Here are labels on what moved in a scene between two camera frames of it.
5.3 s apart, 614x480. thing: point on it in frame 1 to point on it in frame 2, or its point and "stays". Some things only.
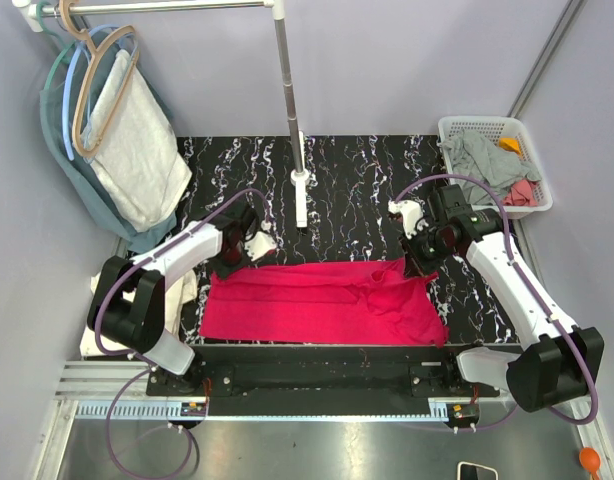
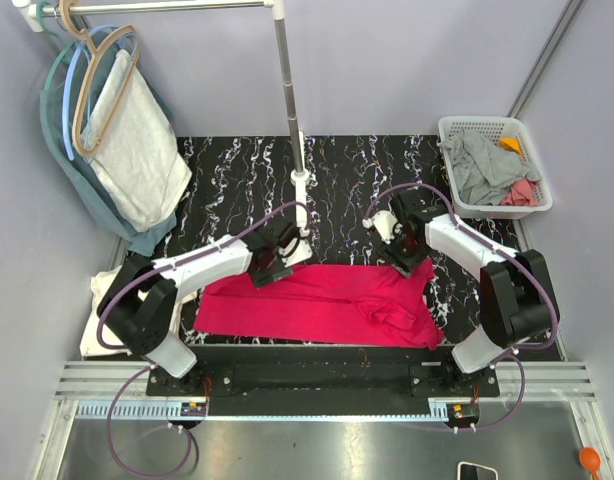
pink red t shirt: [356, 302] stays
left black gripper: [227, 262] to [269, 272]
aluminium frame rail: [120, 390] stays
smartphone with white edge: [470, 471] stays
